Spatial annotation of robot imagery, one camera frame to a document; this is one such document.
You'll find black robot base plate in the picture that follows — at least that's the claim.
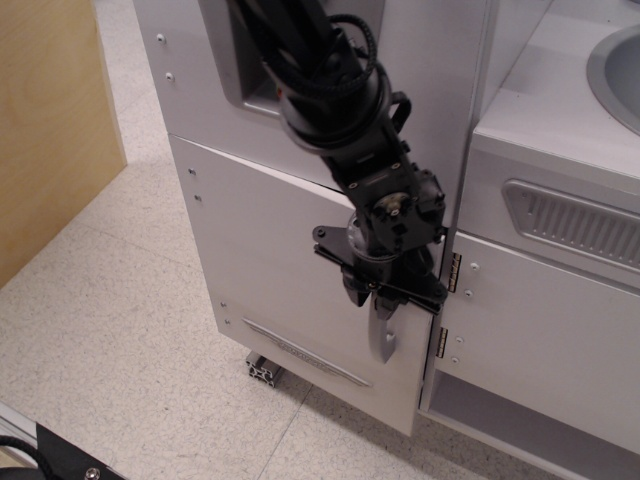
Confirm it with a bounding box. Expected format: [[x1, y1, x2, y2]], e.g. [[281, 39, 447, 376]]
[[36, 424, 124, 480]]

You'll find white right cabinet door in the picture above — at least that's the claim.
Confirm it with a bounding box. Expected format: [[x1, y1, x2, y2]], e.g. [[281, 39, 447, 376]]
[[436, 234, 639, 452]]

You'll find upper brass hinge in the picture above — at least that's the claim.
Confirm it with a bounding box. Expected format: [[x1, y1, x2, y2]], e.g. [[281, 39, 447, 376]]
[[448, 252, 462, 293]]

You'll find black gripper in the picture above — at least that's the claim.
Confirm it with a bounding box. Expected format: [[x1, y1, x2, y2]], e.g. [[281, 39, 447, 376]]
[[313, 224, 446, 321]]

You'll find grey ice dispenser recess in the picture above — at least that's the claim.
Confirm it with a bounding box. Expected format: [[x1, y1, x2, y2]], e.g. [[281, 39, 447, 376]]
[[199, 1, 384, 145]]

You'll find grey toy sink basin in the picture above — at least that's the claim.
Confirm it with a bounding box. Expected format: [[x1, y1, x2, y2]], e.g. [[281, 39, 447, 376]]
[[586, 25, 639, 135]]

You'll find grey vent panel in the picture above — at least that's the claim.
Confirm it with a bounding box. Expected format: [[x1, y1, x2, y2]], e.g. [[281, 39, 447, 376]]
[[502, 179, 639, 272]]

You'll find white low fridge door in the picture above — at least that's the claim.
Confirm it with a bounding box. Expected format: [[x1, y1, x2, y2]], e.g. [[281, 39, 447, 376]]
[[169, 136, 432, 434]]

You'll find grey fridge door handle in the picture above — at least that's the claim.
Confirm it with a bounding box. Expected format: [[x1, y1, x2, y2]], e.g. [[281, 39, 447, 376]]
[[368, 296, 396, 364]]

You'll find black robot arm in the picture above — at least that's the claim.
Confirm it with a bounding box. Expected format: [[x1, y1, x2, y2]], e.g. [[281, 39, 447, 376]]
[[230, 1, 447, 320]]

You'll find aluminium rail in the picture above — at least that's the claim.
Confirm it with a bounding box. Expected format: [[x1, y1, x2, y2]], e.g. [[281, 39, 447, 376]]
[[0, 402, 37, 468]]

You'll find white toy fridge cabinet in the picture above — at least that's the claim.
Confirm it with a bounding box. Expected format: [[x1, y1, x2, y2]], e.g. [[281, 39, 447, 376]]
[[132, 0, 554, 231]]

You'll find lower brass hinge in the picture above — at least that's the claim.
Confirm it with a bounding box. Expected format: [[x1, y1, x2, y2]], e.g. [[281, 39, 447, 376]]
[[436, 327, 448, 358]]

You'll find aluminium extrusion foot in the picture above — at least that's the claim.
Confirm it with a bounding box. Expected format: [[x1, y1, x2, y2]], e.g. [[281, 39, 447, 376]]
[[245, 351, 285, 388]]

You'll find white toy kitchen counter unit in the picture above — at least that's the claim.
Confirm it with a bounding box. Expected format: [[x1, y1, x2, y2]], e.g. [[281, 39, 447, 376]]
[[421, 1, 639, 479]]

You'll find plywood panel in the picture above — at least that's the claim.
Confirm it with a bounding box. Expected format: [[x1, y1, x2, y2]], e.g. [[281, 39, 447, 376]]
[[1, 1, 126, 284]]

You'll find black cable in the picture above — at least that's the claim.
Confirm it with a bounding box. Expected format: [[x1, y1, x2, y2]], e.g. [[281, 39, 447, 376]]
[[0, 433, 56, 480]]

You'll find brass hinge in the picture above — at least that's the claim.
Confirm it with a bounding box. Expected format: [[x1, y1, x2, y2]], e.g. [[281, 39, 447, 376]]
[[448, 252, 462, 293], [436, 327, 448, 358]]

